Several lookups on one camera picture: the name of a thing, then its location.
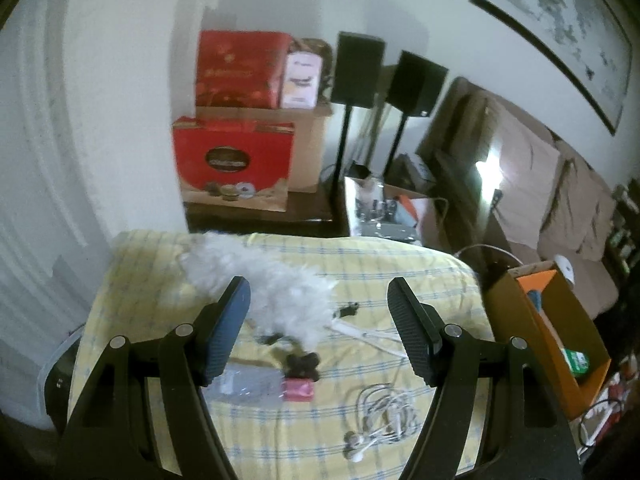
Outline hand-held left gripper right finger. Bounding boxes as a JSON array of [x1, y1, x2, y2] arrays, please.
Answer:
[[387, 276, 583, 480]]

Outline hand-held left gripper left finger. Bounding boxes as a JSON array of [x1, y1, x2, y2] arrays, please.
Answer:
[[52, 276, 252, 480]]

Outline clear bottle pink cap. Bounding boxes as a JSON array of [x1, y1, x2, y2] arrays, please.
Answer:
[[207, 367, 316, 403]]

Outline white fluffy duster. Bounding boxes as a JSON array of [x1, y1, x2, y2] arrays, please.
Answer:
[[179, 232, 408, 361]]

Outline white earphones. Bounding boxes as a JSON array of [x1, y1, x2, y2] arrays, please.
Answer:
[[342, 384, 421, 461]]

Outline cardboard box orange lining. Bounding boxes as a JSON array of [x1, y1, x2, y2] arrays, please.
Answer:
[[482, 262, 612, 421]]

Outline green toothpaste box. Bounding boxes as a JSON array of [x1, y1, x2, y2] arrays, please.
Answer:
[[559, 349, 591, 378]]

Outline dark wooden low table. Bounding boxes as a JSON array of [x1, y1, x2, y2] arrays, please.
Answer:
[[185, 195, 351, 238]]

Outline open box of clutter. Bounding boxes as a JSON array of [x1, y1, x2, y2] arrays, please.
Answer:
[[345, 175, 451, 241]]

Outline yellow plaid blanket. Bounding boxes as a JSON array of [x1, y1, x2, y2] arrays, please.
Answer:
[[67, 230, 496, 480]]

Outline white nail lamp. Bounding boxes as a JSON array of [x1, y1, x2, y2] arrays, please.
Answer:
[[552, 255, 577, 286]]

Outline red chocolate gift box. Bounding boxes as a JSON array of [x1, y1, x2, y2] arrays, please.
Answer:
[[172, 116, 296, 212]]

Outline portable lantern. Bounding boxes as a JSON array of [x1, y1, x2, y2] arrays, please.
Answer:
[[475, 157, 501, 211]]

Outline black white-rimmed device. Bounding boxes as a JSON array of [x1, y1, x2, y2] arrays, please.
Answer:
[[42, 330, 83, 431]]

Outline black speaker stand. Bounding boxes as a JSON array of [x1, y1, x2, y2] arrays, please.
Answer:
[[382, 115, 408, 181], [332, 107, 356, 221]]

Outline large brown cushion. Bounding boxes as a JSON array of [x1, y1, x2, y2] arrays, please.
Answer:
[[492, 110, 566, 246]]

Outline brown cardboard box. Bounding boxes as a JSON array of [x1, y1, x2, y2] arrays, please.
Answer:
[[195, 104, 333, 193]]

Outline brown sofa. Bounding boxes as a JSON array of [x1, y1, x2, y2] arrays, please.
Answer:
[[415, 76, 621, 321]]

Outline white curtain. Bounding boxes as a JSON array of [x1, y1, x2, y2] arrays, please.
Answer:
[[0, 0, 116, 431]]

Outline dark cluttered shelf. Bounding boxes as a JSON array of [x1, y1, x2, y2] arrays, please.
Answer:
[[605, 180, 640, 271]]

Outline black speaker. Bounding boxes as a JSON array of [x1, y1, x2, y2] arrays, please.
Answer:
[[330, 31, 387, 109], [387, 50, 449, 118]]

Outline pink white tissue pack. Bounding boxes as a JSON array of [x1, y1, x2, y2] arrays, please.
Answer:
[[280, 51, 322, 110]]

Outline red patterned gift box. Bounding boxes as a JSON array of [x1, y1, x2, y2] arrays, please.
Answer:
[[195, 30, 293, 109]]

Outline brown patterned bag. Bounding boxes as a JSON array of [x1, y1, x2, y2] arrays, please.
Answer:
[[292, 38, 333, 106]]

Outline framed ink painting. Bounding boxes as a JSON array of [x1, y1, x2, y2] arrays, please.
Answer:
[[469, 0, 633, 136]]

